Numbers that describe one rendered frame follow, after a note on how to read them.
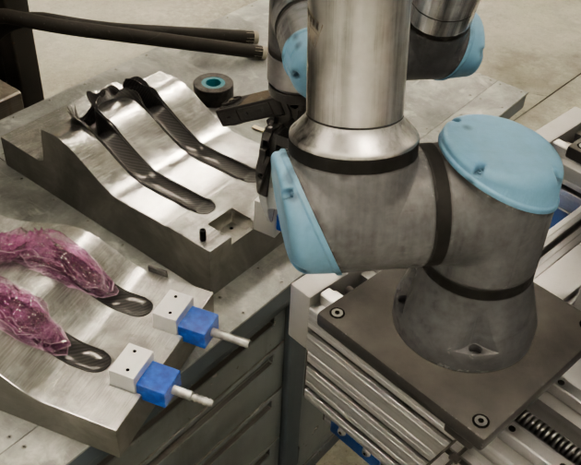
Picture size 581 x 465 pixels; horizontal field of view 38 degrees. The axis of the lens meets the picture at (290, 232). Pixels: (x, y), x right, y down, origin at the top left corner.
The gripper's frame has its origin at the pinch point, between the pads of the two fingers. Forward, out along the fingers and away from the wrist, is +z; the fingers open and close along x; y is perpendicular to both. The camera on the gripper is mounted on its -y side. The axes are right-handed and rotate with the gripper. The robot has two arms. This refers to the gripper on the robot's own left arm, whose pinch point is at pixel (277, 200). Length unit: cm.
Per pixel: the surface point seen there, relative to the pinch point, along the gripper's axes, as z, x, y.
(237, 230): 8.8, 0.1, -6.9
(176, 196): 7.1, -0.1, -18.1
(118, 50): 96, 155, -170
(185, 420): 36.8, -16.1, -6.0
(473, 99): 15, 69, 6
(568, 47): 96, 269, -14
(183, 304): 6.8, -18.6, -3.0
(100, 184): 6.1, -5.3, -28.8
